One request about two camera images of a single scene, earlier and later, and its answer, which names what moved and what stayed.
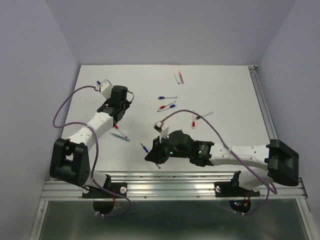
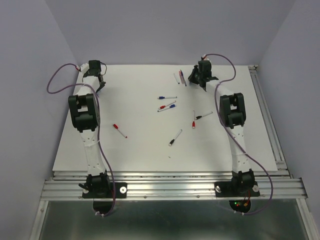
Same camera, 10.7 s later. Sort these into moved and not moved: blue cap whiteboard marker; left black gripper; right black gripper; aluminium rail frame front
Moved: right black gripper; left black gripper
Not moved: aluminium rail frame front; blue cap whiteboard marker
